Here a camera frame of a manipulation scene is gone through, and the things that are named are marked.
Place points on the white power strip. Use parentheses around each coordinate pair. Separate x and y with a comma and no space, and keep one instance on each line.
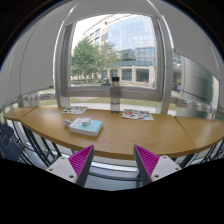
(92,129)

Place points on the clear water bottle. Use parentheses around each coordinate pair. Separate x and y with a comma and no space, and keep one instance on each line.
(115,95)

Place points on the grey window frame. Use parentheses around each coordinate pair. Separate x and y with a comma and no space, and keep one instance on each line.
(115,56)

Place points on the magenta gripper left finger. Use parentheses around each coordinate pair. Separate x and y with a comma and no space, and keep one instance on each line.
(75,168)

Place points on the colourful leaflet left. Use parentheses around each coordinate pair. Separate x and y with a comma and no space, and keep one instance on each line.
(74,110)

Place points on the colourful leaflet right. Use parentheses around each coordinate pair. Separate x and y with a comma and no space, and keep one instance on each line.
(137,114)

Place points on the white charger plug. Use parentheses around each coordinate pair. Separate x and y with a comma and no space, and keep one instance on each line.
(86,121)

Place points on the wooden left table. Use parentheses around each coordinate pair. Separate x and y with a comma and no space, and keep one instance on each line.
(18,113)

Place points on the blue chair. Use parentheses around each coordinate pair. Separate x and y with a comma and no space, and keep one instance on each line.
(11,149)

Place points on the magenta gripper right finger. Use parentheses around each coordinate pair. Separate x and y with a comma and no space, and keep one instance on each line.
(153,167)

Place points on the wooden right table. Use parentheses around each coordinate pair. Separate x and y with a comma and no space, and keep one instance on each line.
(204,133)

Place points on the wooden centre table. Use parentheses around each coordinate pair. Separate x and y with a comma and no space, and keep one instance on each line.
(162,136)

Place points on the colourful leaflet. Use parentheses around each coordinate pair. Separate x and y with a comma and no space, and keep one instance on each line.
(74,110)
(137,114)

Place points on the wooden table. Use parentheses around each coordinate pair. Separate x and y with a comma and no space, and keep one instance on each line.
(18,113)
(162,136)
(204,133)

